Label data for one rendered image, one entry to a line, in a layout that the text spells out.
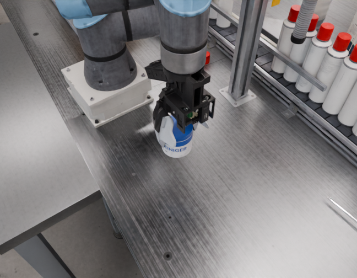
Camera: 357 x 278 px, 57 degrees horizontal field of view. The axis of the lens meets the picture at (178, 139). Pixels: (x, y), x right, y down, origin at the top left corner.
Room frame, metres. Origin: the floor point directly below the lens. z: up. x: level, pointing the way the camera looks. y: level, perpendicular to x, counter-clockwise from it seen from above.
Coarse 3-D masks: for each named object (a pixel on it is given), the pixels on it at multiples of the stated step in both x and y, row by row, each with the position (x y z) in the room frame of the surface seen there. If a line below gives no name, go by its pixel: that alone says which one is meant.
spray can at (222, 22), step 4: (220, 0) 1.06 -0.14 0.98; (224, 0) 1.05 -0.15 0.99; (228, 0) 1.05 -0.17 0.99; (232, 0) 1.06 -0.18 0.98; (220, 4) 1.06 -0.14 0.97; (224, 4) 1.05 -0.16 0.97; (228, 4) 1.05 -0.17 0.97; (232, 4) 1.07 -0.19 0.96; (224, 8) 1.05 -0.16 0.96; (228, 8) 1.05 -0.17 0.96; (228, 12) 1.05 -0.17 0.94; (220, 16) 1.06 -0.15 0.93; (220, 20) 1.06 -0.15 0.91; (224, 20) 1.05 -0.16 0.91; (228, 20) 1.06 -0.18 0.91; (216, 24) 1.08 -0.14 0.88; (220, 24) 1.06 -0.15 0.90; (224, 24) 1.05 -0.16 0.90; (228, 24) 1.06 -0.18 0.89; (224, 28) 1.05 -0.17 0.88
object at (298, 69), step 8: (216, 8) 1.05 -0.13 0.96; (224, 16) 1.01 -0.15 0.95; (264, 40) 0.86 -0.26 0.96; (272, 48) 0.82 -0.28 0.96; (280, 56) 0.78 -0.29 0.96; (288, 64) 0.75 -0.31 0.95; (296, 64) 0.74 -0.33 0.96; (304, 72) 0.71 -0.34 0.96; (312, 80) 0.68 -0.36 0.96; (320, 88) 0.65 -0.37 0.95
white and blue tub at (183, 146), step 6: (174, 120) 0.48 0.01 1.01; (174, 126) 0.47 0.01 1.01; (186, 126) 0.47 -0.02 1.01; (192, 126) 0.47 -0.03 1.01; (174, 132) 0.45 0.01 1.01; (180, 132) 0.45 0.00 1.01; (186, 132) 0.45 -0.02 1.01; (192, 132) 0.46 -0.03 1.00; (180, 138) 0.43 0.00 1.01; (186, 138) 0.44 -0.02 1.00; (180, 144) 0.43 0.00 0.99; (186, 144) 0.44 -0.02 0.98; (168, 150) 0.44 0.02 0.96; (174, 150) 0.43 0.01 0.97; (180, 150) 0.43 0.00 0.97; (186, 150) 0.44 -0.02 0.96; (174, 156) 0.43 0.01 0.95; (180, 156) 0.43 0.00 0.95
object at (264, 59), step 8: (232, 24) 1.08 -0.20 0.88; (224, 32) 1.03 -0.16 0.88; (232, 32) 1.03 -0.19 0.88; (232, 40) 0.98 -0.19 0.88; (264, 48) 0.93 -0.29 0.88; (264, 56) 0.89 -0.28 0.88; (272, 56) 0.89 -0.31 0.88; (264, 64) 0.85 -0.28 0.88; (272, 72) 0.81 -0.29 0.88; (280, 80) 0.77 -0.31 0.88; (288, 88) 0.73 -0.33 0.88; (296, 96) 0.70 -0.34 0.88; (304, 96) 0.70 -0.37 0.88; (312, 104) 0.67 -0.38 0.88; (320, 104) 0.67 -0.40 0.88; (320, 112) 0.63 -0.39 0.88; (328, 120) 0.60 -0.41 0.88; (336, 120) 0.60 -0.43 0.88; (336, 128) 0.58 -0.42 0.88; (344, 128) 0.58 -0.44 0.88; (352, 136) 0.55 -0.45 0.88
